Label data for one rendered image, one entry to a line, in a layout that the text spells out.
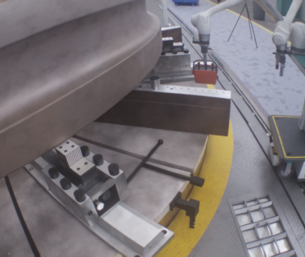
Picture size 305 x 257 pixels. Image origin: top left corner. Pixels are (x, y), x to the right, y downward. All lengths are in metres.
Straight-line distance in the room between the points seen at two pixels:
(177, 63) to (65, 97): 1.94
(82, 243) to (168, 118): 1.34
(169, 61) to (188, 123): 1.03
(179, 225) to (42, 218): 1.04
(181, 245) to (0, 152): 1.37
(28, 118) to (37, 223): 0.84
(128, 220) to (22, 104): 0.89
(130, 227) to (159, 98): 1.20
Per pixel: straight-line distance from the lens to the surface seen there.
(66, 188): 1.53
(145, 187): 1.95
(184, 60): 3.20
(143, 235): 1.51
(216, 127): 2.35
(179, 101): 2.28
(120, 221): 1.59
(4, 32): 1.29
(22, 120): 1.41
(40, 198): 2.10
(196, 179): 1.92
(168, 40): 3.22
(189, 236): 2.03
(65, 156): 1.51
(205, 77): 2.14
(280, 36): 1.71
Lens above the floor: 1.73
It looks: 34 degrees down
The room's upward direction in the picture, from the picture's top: 5 degrees counter-clockwise
